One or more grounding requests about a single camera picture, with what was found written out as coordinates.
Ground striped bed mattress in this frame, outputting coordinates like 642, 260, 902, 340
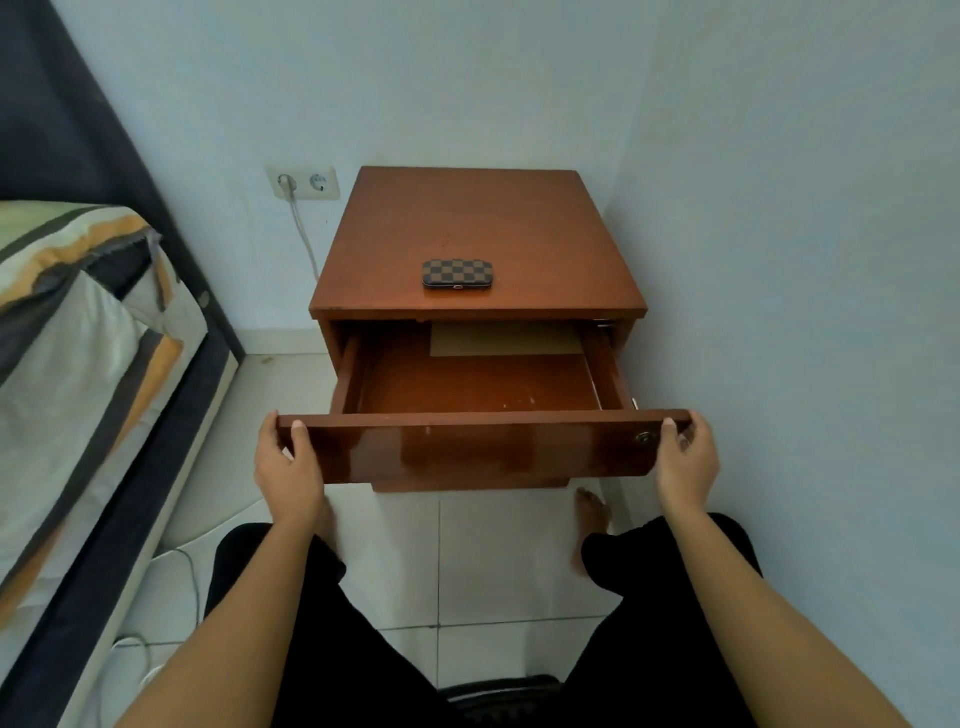
0, 200, 210, 627

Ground person's right forearm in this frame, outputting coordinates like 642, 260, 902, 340
663, 507, 913, 728

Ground white floor cable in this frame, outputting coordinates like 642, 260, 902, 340
111, 547, 205, 695

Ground brown wooden nightstand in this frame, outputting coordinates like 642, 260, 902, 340
309, 166, 649, 495

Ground white plug cable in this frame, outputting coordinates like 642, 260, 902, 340
288, 192, 323, 284

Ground brown wooden drawer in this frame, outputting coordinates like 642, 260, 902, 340
276, 321, 693, 488

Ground black trousers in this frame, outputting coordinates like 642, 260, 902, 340
204, 513, 765, 728

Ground black chair seat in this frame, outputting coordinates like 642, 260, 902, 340
438, 674, 564, 728

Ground dark grey bed frame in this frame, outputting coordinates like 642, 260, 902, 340
0, 0, 249, 728

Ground white double wall socket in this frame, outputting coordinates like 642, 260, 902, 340
265, 165, 342, 203

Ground person's right foot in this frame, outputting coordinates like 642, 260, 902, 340
572, 486, 613, 579

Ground person's left hand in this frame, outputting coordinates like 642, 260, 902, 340
253, 411, 328, 528

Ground beige cardboard sheet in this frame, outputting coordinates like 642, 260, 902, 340
429, 321, 587, 359

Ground person's right hand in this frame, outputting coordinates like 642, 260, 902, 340
654, 410, 722, 520

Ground person's left forearm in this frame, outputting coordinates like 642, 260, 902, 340
116, 516, 333, 728

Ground brown checkered case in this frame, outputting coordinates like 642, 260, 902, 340
421, 258, 495, 291

